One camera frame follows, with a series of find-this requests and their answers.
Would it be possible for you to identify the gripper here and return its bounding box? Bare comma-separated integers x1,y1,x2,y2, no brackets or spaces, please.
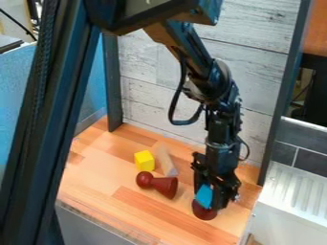
188,140,246,212

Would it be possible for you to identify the blue block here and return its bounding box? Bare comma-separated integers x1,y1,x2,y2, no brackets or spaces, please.
195,184,215,209

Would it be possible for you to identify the red round block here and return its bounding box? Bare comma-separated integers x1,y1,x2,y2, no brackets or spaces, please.
190,199,220,221

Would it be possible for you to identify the wooden triangular block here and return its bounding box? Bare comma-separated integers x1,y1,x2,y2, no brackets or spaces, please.
151,143,181,178

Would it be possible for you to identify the yellow block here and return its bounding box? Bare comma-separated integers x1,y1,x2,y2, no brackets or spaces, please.
132,149,156,172

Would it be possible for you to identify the red toy pawn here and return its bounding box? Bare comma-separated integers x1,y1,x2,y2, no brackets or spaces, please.
134,170,181,200

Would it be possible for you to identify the white toy sink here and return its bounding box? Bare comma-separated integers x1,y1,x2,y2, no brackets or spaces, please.
248,160,327,245

